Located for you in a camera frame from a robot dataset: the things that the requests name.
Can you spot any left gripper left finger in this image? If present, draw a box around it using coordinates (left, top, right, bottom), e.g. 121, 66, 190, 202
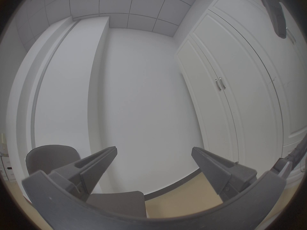
49, 146, 118, 203

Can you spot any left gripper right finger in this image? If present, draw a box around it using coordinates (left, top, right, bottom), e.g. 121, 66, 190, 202
191, 147, 258, 203

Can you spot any dark grey white-legged chair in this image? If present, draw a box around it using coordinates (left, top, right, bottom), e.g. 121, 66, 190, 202
25, 145, 147, 219

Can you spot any white wardrobe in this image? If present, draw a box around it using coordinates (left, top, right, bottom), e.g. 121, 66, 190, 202
176, 0, 307, 193

